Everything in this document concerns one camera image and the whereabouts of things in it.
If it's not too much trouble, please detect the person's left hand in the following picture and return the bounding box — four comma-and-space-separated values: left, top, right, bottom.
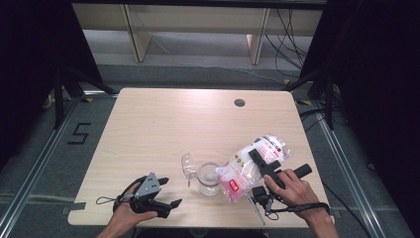
112, 181, 159, 232

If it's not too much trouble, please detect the black curtain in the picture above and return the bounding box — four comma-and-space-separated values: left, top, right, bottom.
0, 0, 103, 167
298, 0, 420, 229

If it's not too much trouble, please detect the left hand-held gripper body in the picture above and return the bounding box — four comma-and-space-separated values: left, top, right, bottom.
129, 171, 172, 219

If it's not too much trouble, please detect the clear glass jar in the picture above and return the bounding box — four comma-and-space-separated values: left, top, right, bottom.
196, 161, 223, 198

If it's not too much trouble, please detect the black left wrist strap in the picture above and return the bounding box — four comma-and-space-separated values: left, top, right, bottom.
95, 176, 148, 212

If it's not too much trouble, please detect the black metal stand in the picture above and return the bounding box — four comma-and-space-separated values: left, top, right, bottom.
52, 64, 117, 131
282, 69, 336, 131

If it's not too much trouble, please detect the light wooden desk frame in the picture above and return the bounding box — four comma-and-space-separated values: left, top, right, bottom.
71, 2, 324, 66

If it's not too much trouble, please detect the bundle of black cables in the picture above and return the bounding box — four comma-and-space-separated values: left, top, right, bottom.
263, 9, 313, 80

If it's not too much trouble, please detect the aluminium floor rail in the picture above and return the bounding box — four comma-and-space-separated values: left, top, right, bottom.
0, 95, 83, 232
313, 105, 387, 238

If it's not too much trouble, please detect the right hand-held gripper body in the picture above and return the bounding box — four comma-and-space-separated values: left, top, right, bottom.
247, 160, 313, 226

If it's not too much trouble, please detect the black floor cable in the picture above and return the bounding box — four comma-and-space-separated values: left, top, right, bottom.
321, 179, 374, 238

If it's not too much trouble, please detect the clear jar lid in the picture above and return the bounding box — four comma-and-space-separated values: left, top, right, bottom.
180, 152, 199, 188

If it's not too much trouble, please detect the black right wrist strap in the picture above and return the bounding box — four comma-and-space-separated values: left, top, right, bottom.
268, 201, 332, 222

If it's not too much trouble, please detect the person's right hand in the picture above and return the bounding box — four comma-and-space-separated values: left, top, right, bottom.
262, 168, 320, 216

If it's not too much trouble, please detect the black wrist strap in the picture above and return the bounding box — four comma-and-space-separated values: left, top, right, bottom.
268, 201, 332, 222
95, 176, 148, 212

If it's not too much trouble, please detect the clear plastic snack bag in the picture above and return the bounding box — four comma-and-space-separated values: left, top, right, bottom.
216, 133, 293, 203

